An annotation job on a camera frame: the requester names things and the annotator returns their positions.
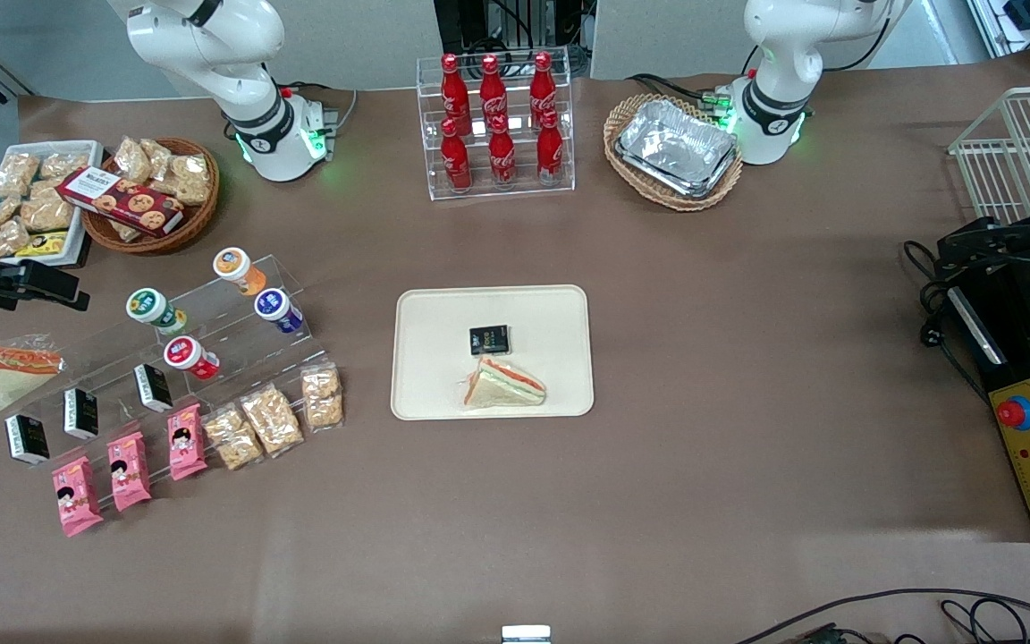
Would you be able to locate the green gum canister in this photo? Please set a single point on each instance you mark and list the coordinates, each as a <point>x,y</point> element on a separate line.
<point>157,313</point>

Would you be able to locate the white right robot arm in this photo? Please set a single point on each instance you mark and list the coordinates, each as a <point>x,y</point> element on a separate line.
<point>251,98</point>

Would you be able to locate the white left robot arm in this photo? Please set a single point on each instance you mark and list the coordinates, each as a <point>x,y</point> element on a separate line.
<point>774,80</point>

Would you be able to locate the red gum canister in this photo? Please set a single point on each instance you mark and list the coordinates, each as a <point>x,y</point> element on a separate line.
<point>191,357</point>

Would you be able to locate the orange gum canister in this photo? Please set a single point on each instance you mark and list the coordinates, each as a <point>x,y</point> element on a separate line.
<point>240,270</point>

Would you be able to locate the blue gum canister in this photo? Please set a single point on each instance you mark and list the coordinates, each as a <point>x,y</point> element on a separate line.
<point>279,309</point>

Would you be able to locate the aluminium foil tray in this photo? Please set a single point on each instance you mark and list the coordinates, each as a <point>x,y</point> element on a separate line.
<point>676,148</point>

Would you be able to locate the beige plastic tray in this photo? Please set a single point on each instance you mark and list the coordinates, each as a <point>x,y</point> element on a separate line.
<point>551,358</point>

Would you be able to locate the yellow snack packet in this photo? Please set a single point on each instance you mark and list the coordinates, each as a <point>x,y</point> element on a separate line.
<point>43,244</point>

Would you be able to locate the white rectangular bin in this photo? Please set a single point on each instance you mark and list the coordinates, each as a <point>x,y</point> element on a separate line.
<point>77,228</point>

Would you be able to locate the large wrapped sandwich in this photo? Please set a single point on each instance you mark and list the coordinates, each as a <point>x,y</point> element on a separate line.
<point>5,380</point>

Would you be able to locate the red cookie box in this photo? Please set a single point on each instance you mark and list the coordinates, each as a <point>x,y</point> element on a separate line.
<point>122,201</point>

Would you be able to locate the small black snack box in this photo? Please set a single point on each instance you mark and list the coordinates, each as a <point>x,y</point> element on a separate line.
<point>28,439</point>
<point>154,388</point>
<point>81,413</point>

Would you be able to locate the brown wicker basket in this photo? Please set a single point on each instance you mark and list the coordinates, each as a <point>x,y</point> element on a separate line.
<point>175,228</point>

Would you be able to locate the red emergency stop button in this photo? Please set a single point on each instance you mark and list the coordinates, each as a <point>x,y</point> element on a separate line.
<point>1014,412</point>

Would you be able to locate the pink snack packet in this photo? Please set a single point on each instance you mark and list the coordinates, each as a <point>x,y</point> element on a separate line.
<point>77,496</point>
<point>186,442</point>
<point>129,471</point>

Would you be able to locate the clear acrylic tiered stand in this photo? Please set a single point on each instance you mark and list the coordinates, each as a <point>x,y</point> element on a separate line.
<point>238,358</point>

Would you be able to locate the light wicker basket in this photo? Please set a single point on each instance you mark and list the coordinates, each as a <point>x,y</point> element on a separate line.
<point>658,199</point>

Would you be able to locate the red cola bottle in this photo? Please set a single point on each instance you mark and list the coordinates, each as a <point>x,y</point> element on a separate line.
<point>453,89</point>
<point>492,89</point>
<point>543,88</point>
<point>502,159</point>
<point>456,161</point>
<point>550,154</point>

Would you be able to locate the clear acrylic bottle rack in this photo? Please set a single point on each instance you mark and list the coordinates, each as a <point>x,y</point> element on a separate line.
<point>560,134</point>

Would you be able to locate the flat black snack box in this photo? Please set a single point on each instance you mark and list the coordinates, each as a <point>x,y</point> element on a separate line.
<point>489,340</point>

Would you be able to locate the small wrapped sandwich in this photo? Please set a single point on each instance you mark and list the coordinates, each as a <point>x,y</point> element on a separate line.
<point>504,386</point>

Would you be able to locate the black equipment rack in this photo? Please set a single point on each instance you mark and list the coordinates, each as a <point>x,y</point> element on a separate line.
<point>515,22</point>

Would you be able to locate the aluminium frame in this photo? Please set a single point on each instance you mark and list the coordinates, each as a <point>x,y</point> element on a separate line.
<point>1029,27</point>

